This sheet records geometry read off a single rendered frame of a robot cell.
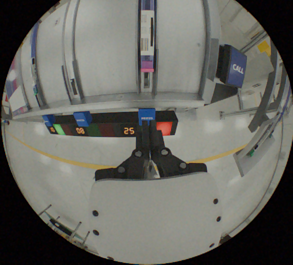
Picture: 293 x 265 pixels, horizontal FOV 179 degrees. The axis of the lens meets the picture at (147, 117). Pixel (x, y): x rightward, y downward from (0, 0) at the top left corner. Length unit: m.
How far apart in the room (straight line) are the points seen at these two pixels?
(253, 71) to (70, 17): 0.44
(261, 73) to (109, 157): 1.07
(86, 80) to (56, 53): 0.08
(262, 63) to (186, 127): 0.81
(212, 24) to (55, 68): 0.23
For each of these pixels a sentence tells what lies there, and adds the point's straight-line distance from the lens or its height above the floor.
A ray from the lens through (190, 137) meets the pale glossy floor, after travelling 0.96.
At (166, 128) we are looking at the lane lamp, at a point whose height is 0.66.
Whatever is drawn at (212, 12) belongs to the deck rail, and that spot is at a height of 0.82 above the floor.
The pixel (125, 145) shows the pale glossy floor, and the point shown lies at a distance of 0.88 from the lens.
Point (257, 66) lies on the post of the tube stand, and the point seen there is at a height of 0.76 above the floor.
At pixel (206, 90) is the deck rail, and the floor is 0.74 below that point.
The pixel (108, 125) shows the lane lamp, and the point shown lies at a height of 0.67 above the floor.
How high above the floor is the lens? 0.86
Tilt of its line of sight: 85 degrees down
